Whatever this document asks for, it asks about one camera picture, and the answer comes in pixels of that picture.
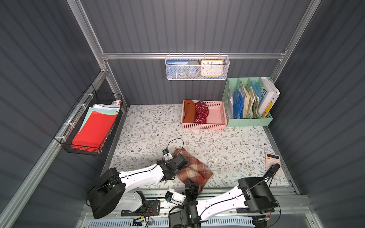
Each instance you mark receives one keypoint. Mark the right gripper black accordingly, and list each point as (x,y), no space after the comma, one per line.
(191,189)

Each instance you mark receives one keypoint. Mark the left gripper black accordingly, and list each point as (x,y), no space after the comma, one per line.
(173,165)

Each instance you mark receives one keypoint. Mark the red plaid skirt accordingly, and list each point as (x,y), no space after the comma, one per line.
(197,171)

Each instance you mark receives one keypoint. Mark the rust orange skirt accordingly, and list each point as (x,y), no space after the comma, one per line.
(190,111)

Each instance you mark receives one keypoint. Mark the dark red polka-dot skirt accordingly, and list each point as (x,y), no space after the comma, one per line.
(201,113)

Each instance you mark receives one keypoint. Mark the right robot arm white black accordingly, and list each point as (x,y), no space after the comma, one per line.
(250,195)

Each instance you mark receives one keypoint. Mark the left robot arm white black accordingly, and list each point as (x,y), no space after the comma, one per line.
(109,189)

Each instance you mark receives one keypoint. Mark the grey tape roll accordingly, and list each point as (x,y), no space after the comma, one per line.
(192,69)

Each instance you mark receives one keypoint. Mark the pink plastic basket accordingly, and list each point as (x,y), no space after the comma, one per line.
(216,119)

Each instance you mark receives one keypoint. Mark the floral table mat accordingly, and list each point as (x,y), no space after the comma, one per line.
(230,154)

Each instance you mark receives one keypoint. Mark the red paper stack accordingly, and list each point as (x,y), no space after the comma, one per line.
(94,130)

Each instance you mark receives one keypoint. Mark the blue folders in organizer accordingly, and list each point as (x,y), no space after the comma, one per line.
(238,102)

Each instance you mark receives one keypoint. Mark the blue box in basket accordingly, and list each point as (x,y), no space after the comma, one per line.
(176,69)

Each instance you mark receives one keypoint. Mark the small orange white card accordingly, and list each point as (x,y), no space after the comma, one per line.
(272,159)

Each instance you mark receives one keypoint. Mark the mint green file organizer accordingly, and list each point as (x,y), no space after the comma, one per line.
(251,89)

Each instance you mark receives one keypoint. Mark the yellow alarm clock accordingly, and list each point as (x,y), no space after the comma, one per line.
(212,68)

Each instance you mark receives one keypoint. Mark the white book in organizer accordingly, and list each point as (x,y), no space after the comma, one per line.
(270,95)

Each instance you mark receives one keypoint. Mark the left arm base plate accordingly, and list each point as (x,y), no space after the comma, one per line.
(148,208)

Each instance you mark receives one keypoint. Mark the black wire side basket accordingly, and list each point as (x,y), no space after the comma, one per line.
(96,99)

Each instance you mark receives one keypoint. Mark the white wire wall basket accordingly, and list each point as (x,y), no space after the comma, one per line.
(199,58)

